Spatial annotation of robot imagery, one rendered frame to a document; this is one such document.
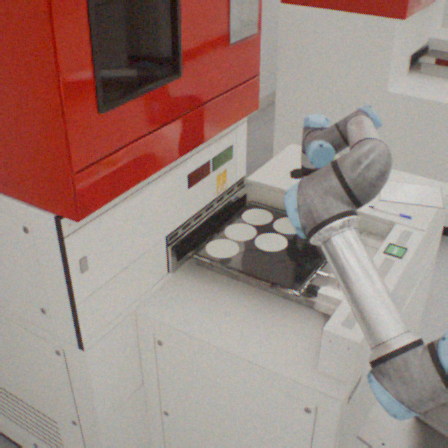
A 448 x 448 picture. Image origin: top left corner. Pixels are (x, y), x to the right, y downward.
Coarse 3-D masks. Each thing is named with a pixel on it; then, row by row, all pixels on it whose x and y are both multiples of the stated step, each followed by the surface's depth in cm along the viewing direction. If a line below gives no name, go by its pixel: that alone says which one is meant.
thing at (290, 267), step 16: (256, 208) 195; (272, 224) 187; (208, 240) 179; (288, 240) 179; (304, 240) 179; (208, 256) 171; (240, 256) 172; (256, 256) 172; (272, 256) 171; (288, 256) 171; (304, 256) 171; (320, 256) 171; (256, 272) 165; (272, 272) 165; (288, 272) 165; (304, 272) 165
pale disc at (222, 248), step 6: (216, 240) 179; (222, 240) 179; (228, 240) 179; (210, 246) 176; (216, 246) 176; (222, 246) 176; (228, 246) 176; (234, 246) 176; (210, 252) 173; (216, 252) 173; (222, 252) 173; (228, 252) 173; (234, 252) 173
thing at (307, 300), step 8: (200, 264) 180; (208, 264) 178; (216, 272) 178; (224, 272) 176; (240, 280) 174; (248, 280) 172; (264, 288) 170; (280, 296) 168; (288, 296) 166; (304, 296) 163; (312, 296) 163; (304, 304) 164; (312, 304) 163
